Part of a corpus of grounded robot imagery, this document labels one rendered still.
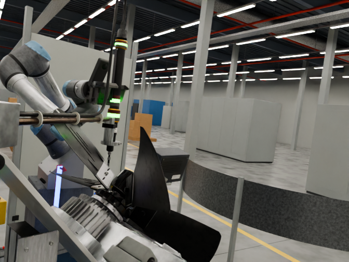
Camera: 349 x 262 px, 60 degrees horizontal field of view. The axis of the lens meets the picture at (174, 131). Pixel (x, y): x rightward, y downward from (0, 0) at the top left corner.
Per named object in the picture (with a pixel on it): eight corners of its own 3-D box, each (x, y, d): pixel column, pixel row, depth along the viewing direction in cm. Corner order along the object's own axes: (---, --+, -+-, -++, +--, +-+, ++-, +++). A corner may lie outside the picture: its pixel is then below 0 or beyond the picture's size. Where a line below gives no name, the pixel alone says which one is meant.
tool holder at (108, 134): (115, 147, 101) (118, 118, 101) (95, 144, 102) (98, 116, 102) (122, 144, 110) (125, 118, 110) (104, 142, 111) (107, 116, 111)
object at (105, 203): (116, 212, 90) (120, 207, 91) (84, 191, 96) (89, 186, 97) (125, 233, 100) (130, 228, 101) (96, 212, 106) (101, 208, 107)
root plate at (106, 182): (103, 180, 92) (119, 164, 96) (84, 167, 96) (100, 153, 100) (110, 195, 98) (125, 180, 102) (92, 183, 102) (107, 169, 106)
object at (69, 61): (4, 264, 260) (27, 5, 246) (2, 262, 263) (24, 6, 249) (117, 233, 350) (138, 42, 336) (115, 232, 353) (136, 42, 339)
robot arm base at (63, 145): (50, 155, 179) (38, 143, 174) (70, 139, 184) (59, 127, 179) (55, 161, 166) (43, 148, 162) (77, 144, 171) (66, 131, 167)
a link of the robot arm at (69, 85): (81, 91, 132) (70, 75, 127) (95, 92, 125) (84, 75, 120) (68, 103, 128) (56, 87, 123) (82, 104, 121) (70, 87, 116)
